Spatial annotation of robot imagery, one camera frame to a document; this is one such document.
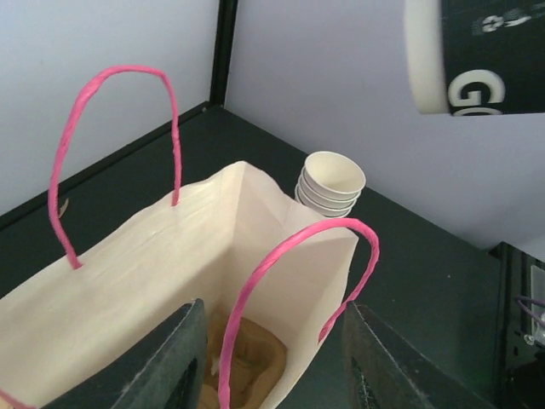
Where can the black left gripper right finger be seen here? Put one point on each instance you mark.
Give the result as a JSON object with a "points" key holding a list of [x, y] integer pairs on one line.
{"points": [[386, 372]]}

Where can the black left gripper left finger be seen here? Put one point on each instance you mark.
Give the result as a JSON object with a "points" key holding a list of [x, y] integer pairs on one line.
{"points": [[165, 369]]}

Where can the brown pulp cup carrier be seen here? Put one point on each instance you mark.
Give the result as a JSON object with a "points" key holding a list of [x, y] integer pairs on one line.
{"points": [[258, 362]]}

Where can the stack of paper cups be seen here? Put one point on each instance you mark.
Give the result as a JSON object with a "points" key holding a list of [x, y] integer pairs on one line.
{"points": [[330, 184]]}

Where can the black paper coffee cup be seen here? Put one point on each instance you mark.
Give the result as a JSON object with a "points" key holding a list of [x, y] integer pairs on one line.
{"points": [[475, 58]]}

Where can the black frame post right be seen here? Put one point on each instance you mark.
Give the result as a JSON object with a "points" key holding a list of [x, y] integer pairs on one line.
{"points": [[226, 21]]}

